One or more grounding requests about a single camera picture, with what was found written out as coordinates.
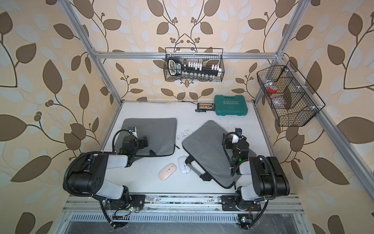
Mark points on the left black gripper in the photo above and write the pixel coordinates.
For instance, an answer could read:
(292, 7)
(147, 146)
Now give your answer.
(140, 142)

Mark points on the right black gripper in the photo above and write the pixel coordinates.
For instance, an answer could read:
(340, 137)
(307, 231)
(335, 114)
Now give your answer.
(230, 143)

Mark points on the white computer mouse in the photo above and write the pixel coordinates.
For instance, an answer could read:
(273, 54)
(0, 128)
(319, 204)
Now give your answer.
(184, 168)

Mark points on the red item in basket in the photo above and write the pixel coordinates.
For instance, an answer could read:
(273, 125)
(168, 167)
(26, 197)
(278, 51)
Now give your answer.
(272, 89)

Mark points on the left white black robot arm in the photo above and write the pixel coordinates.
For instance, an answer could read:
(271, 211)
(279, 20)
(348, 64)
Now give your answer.
(85, 177)

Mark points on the black wire basket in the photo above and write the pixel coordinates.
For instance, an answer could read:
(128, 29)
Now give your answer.
(207, 56)
(296, 101)

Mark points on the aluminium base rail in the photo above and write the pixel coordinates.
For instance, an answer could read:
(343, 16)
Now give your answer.
(202, 208)

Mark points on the back black wire basket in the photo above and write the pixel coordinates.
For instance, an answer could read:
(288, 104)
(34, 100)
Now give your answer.
(207, 56)

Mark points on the right black wire basket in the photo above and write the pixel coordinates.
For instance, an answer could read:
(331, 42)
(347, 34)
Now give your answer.
(296, 101)

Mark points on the black screwdriver bit set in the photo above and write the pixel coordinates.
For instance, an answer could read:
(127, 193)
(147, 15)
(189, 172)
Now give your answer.
(203, 107)

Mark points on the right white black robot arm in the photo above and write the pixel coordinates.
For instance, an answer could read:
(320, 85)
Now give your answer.
(268, 180)

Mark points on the grey laptop bag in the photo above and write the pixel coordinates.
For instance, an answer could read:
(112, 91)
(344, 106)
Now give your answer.
(160, 133)
(210, 155)

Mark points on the black socket holder rail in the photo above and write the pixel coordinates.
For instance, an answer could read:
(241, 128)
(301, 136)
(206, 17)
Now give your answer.
(179, 66)

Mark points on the pink computer mouse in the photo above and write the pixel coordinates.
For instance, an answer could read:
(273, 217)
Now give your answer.
(167, 171)

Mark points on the green plastic tool case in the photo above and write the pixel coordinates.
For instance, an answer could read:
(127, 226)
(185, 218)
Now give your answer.
(230, 105)

